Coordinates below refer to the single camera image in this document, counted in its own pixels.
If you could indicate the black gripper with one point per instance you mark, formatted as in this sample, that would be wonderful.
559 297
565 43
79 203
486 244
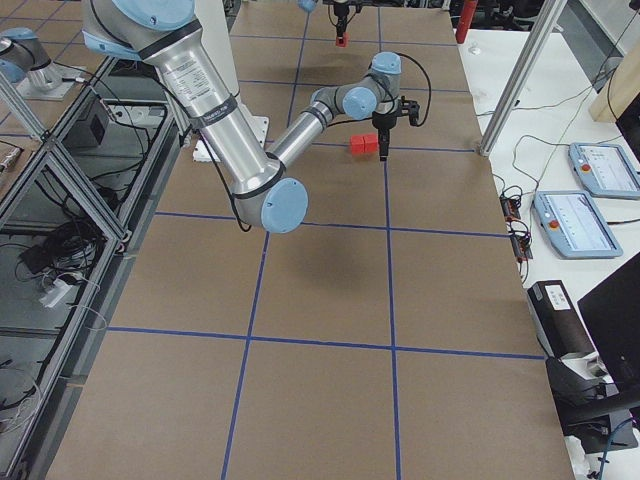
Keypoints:
340 18
382 121

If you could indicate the red block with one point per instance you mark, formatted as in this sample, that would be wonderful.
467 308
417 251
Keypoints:
357 145
341 41
371 142

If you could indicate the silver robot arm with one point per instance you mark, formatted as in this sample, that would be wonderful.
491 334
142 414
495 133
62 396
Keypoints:
309 6
168 36

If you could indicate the red cylinder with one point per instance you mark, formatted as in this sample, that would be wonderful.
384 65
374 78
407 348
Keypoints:
465 20

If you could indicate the small circuit boards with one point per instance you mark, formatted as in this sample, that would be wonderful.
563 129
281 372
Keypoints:
518 231

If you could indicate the near teach pendant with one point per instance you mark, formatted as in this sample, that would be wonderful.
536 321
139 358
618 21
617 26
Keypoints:
574 225

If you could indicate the teach pendant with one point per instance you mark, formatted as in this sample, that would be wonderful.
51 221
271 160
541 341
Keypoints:
574 225
605 170

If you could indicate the far teach pendant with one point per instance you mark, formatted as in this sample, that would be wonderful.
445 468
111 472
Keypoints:
605 170

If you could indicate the black power box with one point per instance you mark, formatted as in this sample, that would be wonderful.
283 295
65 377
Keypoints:
559 329

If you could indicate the black monitor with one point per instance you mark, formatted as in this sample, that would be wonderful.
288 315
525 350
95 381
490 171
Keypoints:
610 312

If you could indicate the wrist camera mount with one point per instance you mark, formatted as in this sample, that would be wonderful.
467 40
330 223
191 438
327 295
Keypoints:
411 110

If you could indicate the white camera pillar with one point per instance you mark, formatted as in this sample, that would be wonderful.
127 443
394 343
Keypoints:
216 43

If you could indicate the aluminium frame post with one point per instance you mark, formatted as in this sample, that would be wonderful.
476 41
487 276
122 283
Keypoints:
536 40

